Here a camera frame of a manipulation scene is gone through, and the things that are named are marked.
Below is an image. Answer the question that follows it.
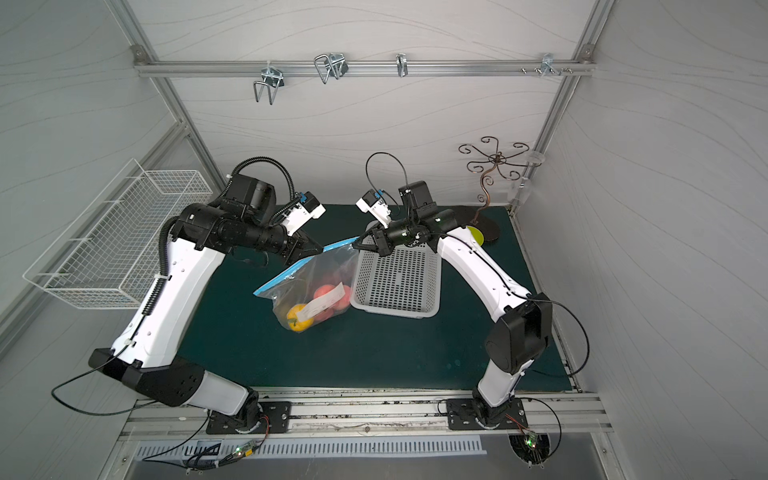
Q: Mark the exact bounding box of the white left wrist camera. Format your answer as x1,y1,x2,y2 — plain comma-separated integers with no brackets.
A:
280,192,326,236

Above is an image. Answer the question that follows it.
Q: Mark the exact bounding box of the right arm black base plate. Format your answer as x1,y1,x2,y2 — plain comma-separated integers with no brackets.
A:
446,398,528,431

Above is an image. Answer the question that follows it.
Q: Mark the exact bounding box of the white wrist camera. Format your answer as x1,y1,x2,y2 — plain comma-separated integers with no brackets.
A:
356,188,391,228
280,192,326,236

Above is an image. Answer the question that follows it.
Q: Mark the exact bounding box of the metal hook middle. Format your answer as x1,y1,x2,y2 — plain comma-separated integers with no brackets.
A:
313,53,349,84

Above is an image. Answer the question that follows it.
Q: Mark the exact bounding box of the green plastic bowl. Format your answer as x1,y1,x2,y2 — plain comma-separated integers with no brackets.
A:
467,226,485,246

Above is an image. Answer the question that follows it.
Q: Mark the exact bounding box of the metal hook small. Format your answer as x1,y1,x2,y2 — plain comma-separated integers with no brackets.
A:
396,53,408,78

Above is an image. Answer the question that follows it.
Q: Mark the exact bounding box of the pink peach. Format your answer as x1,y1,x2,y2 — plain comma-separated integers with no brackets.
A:
312,283,345,322
334,285,352,312

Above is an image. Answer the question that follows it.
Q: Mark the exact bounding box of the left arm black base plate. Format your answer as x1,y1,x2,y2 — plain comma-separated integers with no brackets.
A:
205,401,292,435

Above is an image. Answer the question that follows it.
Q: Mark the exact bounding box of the metal bracket right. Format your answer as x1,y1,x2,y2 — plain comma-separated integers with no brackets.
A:
520,53,573,77

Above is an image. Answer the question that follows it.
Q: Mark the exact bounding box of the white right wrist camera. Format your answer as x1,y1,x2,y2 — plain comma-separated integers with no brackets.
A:
356,188,391,228

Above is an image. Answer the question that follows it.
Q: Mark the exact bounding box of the aluminium crossbar rail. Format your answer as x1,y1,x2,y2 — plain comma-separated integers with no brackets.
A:
134,57,597,78

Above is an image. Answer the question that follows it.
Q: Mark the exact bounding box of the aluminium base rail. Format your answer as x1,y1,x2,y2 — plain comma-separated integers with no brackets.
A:
118,387,613,441

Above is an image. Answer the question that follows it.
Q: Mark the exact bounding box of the white wire wall basket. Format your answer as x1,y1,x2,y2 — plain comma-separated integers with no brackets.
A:
23,159,213,310

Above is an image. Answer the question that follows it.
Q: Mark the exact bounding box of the white vented cable duct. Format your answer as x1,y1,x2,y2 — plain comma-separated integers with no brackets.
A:
135,435,487,462

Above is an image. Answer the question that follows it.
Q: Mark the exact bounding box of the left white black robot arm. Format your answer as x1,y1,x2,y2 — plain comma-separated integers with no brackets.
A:
88,174,325,433

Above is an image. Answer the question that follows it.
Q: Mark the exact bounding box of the clear zip-top bag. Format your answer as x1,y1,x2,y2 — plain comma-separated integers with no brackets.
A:
254,238,359,332

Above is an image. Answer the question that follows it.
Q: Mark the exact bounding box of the metal hook left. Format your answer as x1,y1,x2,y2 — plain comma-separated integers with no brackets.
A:
253,65,285,105

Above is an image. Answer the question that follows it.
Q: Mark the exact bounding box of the yellow peach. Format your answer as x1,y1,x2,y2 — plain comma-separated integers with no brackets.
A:
286,303,314,333

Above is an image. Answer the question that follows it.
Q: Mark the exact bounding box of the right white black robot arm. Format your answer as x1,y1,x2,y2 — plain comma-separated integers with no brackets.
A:
353,181,553,429

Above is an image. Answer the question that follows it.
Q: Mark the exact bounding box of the bronze wire jewelry stand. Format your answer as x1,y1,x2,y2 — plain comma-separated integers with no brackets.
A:
453,135,544,243

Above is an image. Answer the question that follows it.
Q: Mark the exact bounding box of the white perforated plastic basket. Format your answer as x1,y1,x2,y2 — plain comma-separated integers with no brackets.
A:
350,245,442,319

